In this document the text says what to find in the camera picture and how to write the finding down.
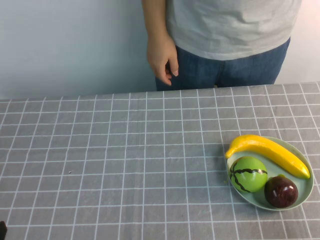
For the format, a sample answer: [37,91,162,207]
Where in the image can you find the grey checked tablecloth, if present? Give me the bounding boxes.
[0,81,320,240]

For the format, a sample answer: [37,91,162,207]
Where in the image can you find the green toy watermelon ball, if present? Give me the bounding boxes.
[229,156,269,194]

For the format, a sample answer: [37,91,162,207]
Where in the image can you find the grey t-shirt torso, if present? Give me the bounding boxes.
[163,0,303,61]

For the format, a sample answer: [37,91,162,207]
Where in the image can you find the yellow toy banana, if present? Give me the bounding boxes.
[224,134,311,180]

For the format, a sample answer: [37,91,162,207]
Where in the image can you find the blue jeans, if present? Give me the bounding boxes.
[155,36,292,92]

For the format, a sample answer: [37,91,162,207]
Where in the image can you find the pale green oval plate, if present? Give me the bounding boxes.
[225,136,315,211]

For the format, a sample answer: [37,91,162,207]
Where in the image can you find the person's right forearm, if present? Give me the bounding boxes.
[141,0,171,39]

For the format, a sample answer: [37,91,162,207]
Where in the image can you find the person's right hand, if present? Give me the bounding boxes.
[146,34,180,87]

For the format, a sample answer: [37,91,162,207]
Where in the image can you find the dark red toy fruit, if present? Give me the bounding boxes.
[263,174,299,209]

